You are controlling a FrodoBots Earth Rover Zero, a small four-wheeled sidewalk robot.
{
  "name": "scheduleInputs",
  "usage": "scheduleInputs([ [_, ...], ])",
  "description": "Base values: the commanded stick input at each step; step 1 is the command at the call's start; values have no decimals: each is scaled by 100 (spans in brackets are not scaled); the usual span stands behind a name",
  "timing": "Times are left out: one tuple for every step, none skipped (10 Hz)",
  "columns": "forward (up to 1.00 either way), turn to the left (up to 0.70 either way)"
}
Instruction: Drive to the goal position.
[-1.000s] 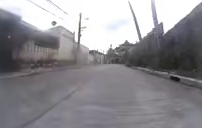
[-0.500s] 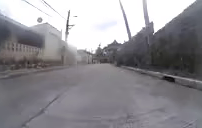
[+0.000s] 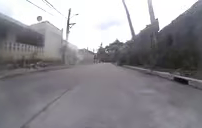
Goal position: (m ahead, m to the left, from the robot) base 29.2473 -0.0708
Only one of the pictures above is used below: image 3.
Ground utility pole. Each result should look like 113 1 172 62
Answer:
64 7 79 65

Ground pale building with railing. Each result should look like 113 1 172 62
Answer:
0 3 46 68

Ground grey concrete road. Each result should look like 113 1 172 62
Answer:
0 62 202 128

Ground group of trees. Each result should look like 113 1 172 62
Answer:
95 38 127 64

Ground grey pavement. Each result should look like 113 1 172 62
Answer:
0 63 73 82

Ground white building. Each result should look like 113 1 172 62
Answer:
29 20 79 64

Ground palm trunk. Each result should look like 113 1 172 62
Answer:
147 0 158 48
121 0 137 40

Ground overgrown grey wall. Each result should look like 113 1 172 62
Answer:
115 0 202 81

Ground overhead wires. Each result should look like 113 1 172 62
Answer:
24 0 69 18

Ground pale concrete kerb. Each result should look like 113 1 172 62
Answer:
121 64 202 94

